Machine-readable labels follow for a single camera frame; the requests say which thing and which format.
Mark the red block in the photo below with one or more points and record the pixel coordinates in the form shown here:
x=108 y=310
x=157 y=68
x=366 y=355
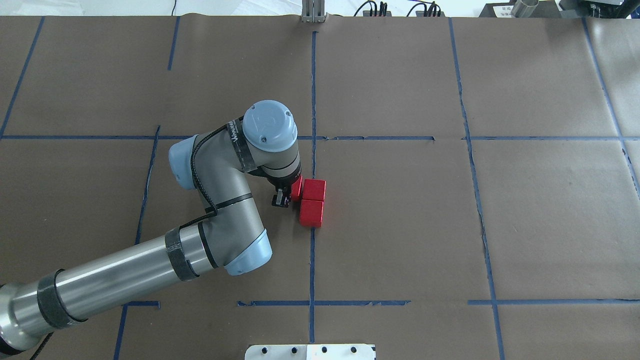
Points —
x=296 y=189
x=311 y=213
x=314 y=189

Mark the metal cup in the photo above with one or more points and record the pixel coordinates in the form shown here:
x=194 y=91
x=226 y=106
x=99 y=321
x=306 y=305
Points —
x=523 y=8

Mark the white camera pole base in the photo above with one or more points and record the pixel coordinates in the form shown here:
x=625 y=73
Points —
x=331 y=351

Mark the aluminium frame post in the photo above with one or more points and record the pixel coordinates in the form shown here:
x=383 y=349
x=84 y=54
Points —
x=313 y=11

